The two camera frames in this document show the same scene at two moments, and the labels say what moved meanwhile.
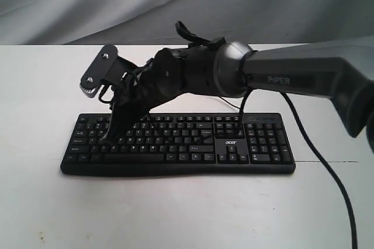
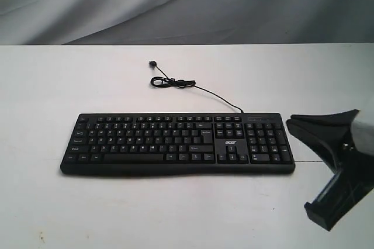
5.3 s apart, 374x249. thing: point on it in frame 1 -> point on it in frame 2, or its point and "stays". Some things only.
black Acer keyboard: x=179 y=144 stays
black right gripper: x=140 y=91 -> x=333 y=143
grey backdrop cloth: x=141 y=6 stays
